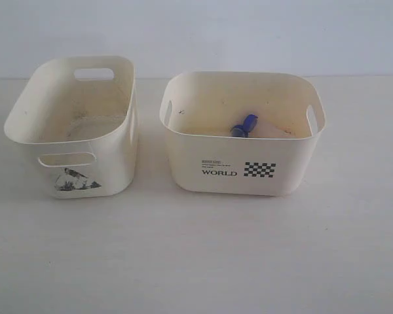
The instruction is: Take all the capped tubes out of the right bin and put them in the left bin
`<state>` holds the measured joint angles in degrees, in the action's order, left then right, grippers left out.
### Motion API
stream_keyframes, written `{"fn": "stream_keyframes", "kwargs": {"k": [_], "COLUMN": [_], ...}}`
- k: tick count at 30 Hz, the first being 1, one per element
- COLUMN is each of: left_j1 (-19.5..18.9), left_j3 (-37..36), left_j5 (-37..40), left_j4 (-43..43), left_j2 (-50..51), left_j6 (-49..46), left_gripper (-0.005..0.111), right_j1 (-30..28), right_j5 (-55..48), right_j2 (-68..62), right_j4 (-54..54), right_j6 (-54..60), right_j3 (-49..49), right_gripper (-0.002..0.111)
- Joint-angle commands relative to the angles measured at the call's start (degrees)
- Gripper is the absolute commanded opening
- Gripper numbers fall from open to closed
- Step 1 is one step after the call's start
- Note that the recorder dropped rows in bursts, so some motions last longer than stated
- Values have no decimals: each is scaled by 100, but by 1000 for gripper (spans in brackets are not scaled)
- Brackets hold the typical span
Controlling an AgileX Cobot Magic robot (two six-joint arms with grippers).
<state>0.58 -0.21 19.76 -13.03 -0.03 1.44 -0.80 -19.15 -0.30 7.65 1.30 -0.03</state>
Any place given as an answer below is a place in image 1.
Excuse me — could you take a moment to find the blue cap bottle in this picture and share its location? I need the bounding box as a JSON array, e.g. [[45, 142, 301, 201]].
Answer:
[[242, 113, 292, 138], [231, 124, 248, 138]]

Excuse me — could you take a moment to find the cream WORLD bin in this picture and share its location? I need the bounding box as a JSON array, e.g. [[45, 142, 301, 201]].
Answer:
[[160, 71, 326, 196]]

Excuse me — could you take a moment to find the cream plastic bin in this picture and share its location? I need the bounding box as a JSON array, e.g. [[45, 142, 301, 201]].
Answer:
[[4, 56, 138, 199]]

